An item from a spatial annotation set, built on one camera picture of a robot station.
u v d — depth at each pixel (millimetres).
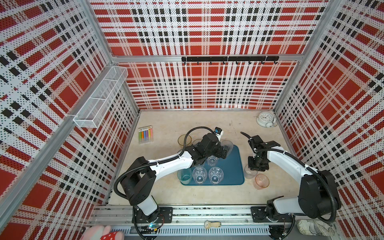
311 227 675
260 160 706
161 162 487
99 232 649
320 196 419
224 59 887
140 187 441
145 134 1049
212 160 921
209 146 621
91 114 937
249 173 866
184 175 861
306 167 461
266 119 1108
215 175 862
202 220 734
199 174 863
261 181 839
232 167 900
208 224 698
